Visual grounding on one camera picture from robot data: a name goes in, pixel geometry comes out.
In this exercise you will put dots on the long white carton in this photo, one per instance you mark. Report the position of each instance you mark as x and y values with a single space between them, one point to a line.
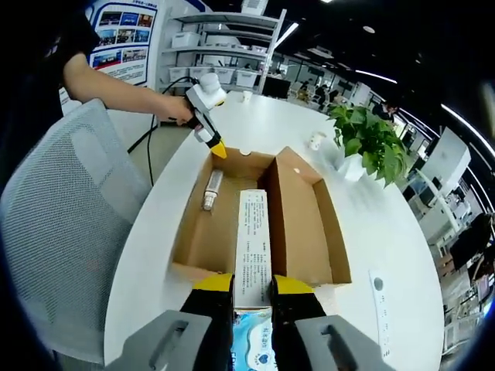
253 247

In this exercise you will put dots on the brown cardboard shoe box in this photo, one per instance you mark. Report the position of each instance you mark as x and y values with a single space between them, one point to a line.
301 224

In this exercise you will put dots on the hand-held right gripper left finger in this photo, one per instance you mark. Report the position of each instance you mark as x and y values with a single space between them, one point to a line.
216 328

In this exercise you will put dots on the straight ceiling light strip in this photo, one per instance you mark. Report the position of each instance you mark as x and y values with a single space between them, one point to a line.
288 35

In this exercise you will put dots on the grey metal shelf rack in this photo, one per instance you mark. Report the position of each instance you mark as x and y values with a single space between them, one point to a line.
232 23

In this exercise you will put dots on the grey mesh office chair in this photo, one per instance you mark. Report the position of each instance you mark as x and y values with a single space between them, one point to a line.
62 216

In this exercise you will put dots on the small white bottle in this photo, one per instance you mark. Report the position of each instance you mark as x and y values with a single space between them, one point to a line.
212 191

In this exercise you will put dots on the blue wet wipes pack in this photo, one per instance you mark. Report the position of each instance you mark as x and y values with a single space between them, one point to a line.
253 340

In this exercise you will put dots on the white table power strip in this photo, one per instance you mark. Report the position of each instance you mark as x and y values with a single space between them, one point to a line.
381 309

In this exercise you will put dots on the row of white storage bins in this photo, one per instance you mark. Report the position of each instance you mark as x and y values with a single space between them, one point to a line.
185 39

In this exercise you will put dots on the green potted plant white pot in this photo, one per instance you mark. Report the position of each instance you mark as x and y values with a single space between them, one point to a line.
371 143

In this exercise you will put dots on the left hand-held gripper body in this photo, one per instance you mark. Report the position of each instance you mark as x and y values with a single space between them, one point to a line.
207 92

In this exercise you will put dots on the wall poster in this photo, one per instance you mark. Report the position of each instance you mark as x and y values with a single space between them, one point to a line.
123 42

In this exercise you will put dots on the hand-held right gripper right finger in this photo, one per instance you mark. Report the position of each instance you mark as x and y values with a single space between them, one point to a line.
298 332

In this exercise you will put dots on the white paper cup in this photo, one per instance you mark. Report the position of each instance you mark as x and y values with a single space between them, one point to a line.
247 97
318 141

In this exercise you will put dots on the person's black shirt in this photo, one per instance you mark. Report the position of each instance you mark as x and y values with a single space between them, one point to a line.
38 58

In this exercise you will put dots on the person's left hand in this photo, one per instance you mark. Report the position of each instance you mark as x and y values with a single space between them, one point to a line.
179 112

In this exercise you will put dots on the ribbed white crate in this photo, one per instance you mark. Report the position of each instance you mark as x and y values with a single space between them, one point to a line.
253 7

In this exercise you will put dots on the black computer monitor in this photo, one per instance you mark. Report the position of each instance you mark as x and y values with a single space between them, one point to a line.
276 89

